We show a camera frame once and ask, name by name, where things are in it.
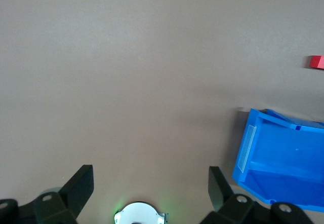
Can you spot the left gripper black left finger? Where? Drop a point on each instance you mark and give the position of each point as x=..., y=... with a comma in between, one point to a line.
x=73, y=193

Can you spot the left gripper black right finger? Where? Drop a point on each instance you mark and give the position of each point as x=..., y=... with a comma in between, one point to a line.
x=224, y=198

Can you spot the red cube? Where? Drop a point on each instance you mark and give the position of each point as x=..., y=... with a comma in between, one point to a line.
x=316, y=62

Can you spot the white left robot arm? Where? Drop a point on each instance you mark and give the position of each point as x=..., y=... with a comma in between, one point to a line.
x=139, y=212

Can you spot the blue plastic storage bin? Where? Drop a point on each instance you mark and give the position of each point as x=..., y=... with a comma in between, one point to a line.
x=283, y=153

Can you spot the brown table cover sheet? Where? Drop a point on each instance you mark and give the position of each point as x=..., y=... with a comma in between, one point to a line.
x=126, y=56

